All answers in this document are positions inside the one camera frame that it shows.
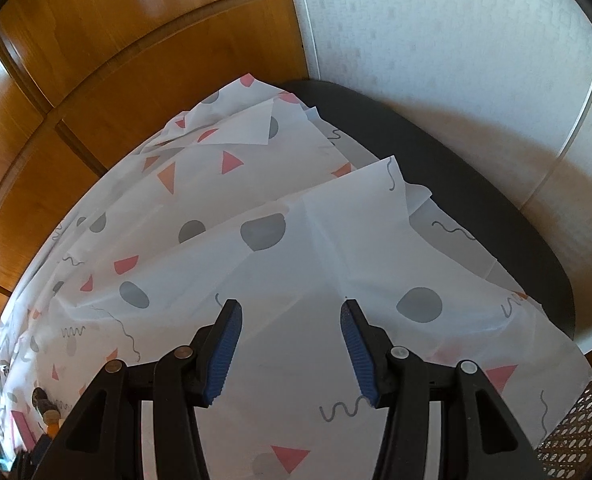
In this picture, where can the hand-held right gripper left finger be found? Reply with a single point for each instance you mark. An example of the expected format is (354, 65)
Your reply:
(223, 355)

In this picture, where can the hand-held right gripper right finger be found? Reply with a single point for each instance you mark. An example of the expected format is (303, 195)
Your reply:
(358, 355)

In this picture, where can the orange mandarin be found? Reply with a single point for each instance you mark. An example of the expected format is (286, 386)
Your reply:
(53, 431)

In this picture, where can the pink rimmed shallow tray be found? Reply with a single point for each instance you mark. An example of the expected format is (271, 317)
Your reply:
(22, 425)

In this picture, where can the white patterned tablecloth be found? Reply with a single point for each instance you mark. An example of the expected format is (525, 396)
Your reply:
(296, 260)

